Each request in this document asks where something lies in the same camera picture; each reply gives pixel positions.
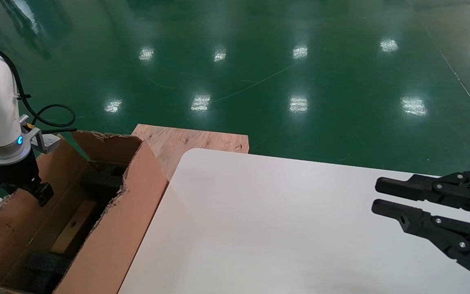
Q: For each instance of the large torn cardboard box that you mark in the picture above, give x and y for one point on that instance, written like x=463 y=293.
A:
x=129 y=220

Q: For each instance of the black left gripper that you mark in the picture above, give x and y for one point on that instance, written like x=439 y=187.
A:
x=12 y=175

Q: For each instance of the black foam block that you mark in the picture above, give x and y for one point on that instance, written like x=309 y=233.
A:
x=100 y=183
x=47 y=269

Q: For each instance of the small cardboard box with hole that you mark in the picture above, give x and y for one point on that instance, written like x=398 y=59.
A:
x=74 y=230

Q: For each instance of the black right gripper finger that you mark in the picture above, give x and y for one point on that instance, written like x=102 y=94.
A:
x=422 y=185
x=455 y=241

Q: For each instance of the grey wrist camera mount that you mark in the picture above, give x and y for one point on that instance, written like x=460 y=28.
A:
x=49 y=143

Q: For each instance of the wooden plywood board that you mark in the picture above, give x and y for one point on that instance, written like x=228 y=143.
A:
x=194 y=141

